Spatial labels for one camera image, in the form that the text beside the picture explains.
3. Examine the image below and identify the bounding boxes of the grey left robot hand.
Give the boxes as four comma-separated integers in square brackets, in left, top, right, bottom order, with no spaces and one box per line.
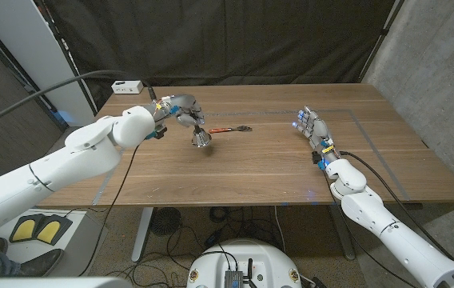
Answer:
[158,94,206,129]

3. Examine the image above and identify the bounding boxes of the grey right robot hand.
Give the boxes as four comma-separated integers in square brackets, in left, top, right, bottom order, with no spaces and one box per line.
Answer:
[292,105,338,159]

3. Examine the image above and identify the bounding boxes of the grey electronics box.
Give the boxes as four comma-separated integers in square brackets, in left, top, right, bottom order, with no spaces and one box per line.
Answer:
[224,270,245,288]

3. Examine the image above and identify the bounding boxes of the black backdrop stand pole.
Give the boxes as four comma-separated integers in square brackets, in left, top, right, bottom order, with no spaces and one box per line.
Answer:
[358,0,406,83]
[34,0,98,115]

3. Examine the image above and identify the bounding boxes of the white floor cable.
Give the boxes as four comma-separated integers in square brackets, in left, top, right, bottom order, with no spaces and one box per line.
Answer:
[273,205,287,254]

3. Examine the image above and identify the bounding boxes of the thin black left wrist cable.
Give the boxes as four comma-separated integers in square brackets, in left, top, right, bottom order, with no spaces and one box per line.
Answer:
[77,138,148,278]

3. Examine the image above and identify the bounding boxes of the white table leg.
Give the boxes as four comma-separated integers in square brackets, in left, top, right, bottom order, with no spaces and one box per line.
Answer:
[131,206,155,263]

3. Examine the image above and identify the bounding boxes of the grey tape outline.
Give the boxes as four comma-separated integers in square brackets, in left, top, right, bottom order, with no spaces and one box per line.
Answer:
[90,108,412,206]

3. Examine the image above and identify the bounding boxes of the white leaning wall panel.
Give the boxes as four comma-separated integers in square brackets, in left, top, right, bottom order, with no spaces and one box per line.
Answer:
[0,0,95,127]

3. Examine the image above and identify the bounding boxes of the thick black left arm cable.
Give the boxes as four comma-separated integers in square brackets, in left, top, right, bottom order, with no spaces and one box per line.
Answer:
[0,70,158,135]

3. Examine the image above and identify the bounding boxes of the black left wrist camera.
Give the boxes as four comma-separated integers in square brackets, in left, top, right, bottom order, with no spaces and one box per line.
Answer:
[145,125,168,141]

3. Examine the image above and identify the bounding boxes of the yellow and black foot pedal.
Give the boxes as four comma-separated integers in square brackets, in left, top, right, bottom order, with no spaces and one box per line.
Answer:
[9,214,46,244]
[34,214,74,246]

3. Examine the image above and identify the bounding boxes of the grey table leg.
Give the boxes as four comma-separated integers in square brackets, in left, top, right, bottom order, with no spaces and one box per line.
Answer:
[329,204,356,261]

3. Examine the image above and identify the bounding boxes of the black coiled floor cable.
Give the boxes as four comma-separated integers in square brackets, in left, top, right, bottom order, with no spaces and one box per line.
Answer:
[209,206,233,224]

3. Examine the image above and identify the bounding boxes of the black backdrop curtain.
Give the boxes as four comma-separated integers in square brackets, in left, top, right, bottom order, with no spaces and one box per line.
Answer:
[45,0,396,109]

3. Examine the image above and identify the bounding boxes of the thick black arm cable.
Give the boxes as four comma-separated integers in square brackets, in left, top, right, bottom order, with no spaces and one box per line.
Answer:
[338,150,454,263]
[0,70,158,135]

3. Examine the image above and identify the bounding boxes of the white power strip box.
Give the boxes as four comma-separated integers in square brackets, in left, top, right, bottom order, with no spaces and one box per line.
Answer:
[110,80,145,95]

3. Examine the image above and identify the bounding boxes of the fork with orange handle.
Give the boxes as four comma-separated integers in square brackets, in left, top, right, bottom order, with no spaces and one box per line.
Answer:
[208,125,253,134]

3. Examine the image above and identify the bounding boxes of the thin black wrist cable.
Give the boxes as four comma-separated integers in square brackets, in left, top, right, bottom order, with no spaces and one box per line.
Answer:
[321,167,422,288]
[77,138,148,278]

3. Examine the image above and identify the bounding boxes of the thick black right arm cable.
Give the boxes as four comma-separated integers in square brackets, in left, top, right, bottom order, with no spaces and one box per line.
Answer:
[338,150,454,263]

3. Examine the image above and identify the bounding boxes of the silver handbell with black handle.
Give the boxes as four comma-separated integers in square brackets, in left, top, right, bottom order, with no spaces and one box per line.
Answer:
[191,123,213,148]

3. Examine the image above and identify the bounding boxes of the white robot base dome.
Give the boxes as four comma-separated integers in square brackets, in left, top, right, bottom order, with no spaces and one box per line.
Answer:
[186,238,303,288]

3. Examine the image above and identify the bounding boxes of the black round fan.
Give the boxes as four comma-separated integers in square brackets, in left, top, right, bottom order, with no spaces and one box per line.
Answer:
[149,206,182,237]

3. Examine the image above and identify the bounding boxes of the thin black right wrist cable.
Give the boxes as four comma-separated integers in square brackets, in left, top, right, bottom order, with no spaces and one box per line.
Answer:
[321,167,422,288]

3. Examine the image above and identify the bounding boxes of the white platform board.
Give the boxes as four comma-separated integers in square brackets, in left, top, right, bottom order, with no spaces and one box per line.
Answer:
[0,207,109,278]

